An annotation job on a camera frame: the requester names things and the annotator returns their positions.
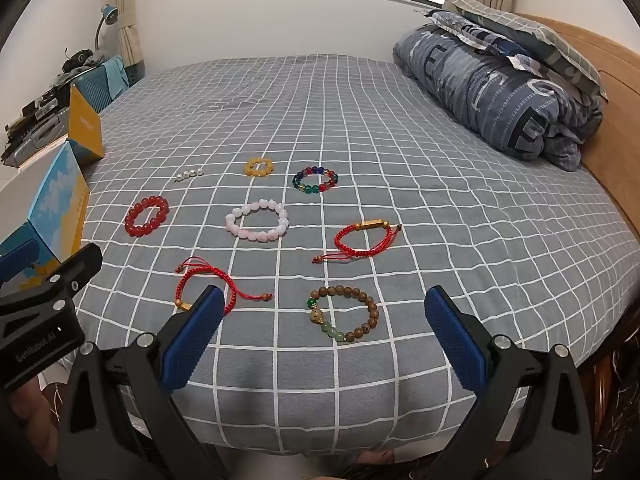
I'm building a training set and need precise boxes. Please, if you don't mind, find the blue and yellow cardboard box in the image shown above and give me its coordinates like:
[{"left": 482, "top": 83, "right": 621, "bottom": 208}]
[{"left": 0, "top": 141, "right": 91, "bottom": 281}]

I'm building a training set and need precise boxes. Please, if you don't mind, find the red bead bracelet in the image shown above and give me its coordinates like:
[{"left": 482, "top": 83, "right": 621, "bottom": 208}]
[{"left": 124, "top": 195, "right": 170, "bottom": 238}]

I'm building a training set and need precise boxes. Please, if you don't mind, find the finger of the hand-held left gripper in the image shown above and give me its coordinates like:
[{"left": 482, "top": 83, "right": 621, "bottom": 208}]
[
  {"left": 0, "top": 242, "right": 103, "bottom": 317},
  {"left": 0, "top": 310, "right": 83, "bottom": 393}
]

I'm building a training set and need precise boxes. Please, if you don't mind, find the teal striped storage box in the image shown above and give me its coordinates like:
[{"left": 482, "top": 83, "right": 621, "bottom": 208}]
[{"left": 70, "top": 57, "right": 126, "bottom": 113}]

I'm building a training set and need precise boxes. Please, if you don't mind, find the pink bead bracelet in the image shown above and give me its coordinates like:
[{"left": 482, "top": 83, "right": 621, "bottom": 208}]
[{"left": 225, "top": 200, "right": 290, "bottom": 243}]

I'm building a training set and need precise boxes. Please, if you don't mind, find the red cord bracelet gold bar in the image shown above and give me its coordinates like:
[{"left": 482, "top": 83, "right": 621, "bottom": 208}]
[
  {"left": 312, "top": 219, "right": 402, "bottom": 264},
  {"left": 175, "top": 256, "right": 275, "bottom": 317}
]

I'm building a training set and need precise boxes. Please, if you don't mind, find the grey stereo player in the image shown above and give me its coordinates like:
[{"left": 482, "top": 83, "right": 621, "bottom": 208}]
[{"left": 0, "top": 107, "right": 71, "bottom": 168}]

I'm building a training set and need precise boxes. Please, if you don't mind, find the grey checked pillow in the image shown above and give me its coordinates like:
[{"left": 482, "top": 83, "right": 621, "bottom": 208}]
[{"left": 442, "top": 0, "right": 608, "bottom": 101}]

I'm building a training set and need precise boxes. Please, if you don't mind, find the person's left hand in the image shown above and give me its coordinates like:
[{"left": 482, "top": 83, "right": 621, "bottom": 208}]
[{"left": 10, "top": 389, "right": 58, "bottom": 466}]

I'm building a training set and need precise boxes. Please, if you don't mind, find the multicolour glass bead bracelet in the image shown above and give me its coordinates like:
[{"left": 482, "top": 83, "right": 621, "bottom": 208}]
[{"left": 292, "top": 164, "right": 340, "bottom": 195}]

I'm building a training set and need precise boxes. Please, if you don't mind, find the yellow bead bracelet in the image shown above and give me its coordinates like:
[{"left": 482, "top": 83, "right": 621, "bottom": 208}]
[{"left": 243, "top": 157, "right": 274, "bottom": 178}]

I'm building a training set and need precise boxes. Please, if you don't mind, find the wooden bead bracelet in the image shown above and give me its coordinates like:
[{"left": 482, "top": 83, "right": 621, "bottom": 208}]
[{"left": 306, "top": 285, "right": 380, "bottom": 345}]

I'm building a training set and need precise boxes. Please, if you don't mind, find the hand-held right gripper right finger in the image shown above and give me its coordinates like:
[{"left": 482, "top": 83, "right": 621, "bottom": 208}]
[{"left": 424, "top": 285, "right": 593, "bottom": 480}]

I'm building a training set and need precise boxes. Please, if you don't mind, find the blue printed folded quilt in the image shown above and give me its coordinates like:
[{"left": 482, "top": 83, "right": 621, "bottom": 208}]
[{"left": 392, "top": 10, "right": 603, "bottom": 173}]

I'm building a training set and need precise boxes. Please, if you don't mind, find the blue desk lamp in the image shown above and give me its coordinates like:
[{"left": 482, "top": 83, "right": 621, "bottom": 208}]
[{"left": 94, "top": 4, "right": 119, "bottom": 56}]

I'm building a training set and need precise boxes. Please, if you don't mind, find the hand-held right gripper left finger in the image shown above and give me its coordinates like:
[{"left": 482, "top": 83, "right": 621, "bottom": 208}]
[{"left": 57, "top": 285, "right": 231, "bottom": 480}]

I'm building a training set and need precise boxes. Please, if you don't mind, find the dark desk clutter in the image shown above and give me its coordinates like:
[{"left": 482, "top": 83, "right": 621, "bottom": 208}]
[{"left": 60, "top": 47, "right": 108, "bottom": 77}]

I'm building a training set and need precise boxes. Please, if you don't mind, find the grey checked bed sheet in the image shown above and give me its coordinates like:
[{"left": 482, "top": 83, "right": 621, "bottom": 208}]
[{"left": 75, "top": 55, "right": 640, "bottom": 456}]

